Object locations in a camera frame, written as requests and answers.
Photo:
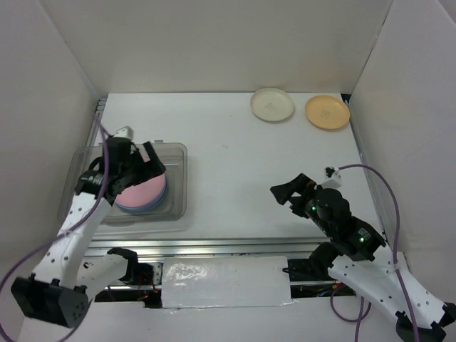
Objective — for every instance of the orange plastic plate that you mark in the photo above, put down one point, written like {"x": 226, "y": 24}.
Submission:
{"x": 327, "y": 112}

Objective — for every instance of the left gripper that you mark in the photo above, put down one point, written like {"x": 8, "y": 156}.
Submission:
{"x": 149, "y": 169}

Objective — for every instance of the pink plastic plate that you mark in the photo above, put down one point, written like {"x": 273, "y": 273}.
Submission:
{"x": 142, "y": 195}

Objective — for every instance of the blue plastic plate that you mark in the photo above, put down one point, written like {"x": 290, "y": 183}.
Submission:
{"x": 162, "y": 206}

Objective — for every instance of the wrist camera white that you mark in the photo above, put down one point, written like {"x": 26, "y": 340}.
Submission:
{"x": 124, "y": 132}
{"x": 332, "y": 178}

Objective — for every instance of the cream plastic plate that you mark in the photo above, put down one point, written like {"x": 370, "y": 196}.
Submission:
{"x": 272, "y": 105}

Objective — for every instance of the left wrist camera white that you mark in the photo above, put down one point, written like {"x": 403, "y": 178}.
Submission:
{"x": 124, "y": 132}

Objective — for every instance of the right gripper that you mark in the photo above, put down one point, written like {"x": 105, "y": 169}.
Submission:
{"x": 302, "y": 184}

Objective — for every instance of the aluminium frame rail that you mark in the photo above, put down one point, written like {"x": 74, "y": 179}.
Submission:
{"x": 233, "y": 160}

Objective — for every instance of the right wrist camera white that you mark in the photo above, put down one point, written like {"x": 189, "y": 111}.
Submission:
{"x": 332, "y": 178}

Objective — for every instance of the clear plastic bin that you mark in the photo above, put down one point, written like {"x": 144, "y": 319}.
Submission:
{"x": 174, "y": 158}

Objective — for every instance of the white foil tape sheet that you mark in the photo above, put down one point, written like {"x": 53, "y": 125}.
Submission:
{"x": 225, "y": 282}

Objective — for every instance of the purple plate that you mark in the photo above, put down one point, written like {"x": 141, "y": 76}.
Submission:
{"x": 143, "y": 207}

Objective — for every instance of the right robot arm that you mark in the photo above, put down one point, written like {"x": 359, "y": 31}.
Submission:
{"x": 359, "y": 257}

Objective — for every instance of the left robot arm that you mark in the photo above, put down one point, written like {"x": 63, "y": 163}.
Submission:
{"x": 60, "y": 287}

